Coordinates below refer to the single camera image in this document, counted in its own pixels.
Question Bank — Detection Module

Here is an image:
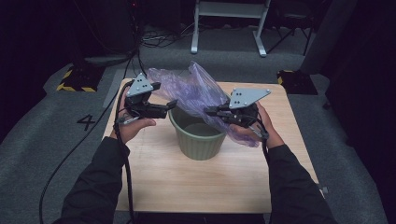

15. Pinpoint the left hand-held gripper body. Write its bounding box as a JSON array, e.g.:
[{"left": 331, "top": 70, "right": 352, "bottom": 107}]
[{"left": 120, "top": 73, "right": 171, "bottom": 120}]

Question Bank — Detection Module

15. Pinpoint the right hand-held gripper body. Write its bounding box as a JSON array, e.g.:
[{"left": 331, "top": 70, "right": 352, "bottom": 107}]
[{"left": 228, "top": 88, "right": 272, "bottom": 129}]

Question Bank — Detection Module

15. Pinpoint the purple plastic bag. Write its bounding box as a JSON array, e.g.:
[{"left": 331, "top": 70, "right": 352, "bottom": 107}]
[{"left": 147, "top": 61, "right": 261, "bottom": 148}]

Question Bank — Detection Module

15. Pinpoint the green plastic trash bin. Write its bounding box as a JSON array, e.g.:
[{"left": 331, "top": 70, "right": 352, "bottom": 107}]
[{"left": 168, "top": 105, "right": 228, "bottom": 161}]

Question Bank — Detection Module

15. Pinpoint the person's left hand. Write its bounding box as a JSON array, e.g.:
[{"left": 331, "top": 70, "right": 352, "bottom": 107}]
[{"left": 110, "top": 90, "right": 157, "bottom": 145}]

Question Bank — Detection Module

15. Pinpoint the person's right hand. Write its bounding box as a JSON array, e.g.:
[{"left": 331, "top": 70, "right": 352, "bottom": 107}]
[{"left": 230, "top": 102, "right": 285, "bottom": 149}]

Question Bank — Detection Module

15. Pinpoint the yellow black striped base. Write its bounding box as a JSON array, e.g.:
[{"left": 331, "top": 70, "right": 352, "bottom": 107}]
[
  {"left": 56, "top": 64, "right": 106, "bottom": 93},
  {"left": 276, "top": 69, "right": 318, "bottom": 96}
]

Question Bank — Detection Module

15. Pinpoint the black tripod stand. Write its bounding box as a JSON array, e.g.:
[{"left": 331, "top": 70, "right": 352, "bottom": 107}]
[{"left": 266, "top": 17, "right": 314, "bottom": 56}]

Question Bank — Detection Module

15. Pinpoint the bundle of floor cables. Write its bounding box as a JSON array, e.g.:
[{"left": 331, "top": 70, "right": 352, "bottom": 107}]
[{"left": 139, "top": 22, "right": 195, "bottom": 49}]

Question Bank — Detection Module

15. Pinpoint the right hand-held gripper cable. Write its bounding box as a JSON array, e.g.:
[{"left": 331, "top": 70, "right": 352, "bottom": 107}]
[{"left": 248, "top": 111, "right": 273, "bottom": 166}]

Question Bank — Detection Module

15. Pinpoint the hand-held gripper cable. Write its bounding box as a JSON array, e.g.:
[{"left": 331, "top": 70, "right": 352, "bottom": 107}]
[
  {"left": 248, "top": 111, "right": 273, "bottom": 166},
  {"left": 113, "top": 80, "right": 138, "bottom": 224}
]

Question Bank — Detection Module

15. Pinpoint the long black floor cable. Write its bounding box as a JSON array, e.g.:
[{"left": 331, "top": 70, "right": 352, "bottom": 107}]
[{"left": 38, "top": 49, "right": 139, "bottom": 224}]

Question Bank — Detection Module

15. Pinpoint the left hand-held gripper cable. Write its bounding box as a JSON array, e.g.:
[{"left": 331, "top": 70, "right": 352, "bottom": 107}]
[{"left": 113, "top": 80, "right": 138, "bottom": 224}]

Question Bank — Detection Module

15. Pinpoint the white metal stand frame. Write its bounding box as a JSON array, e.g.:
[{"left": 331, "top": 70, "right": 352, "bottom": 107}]
[{"left": 190, "top": 0, "right": 272, "bottom": 58}]

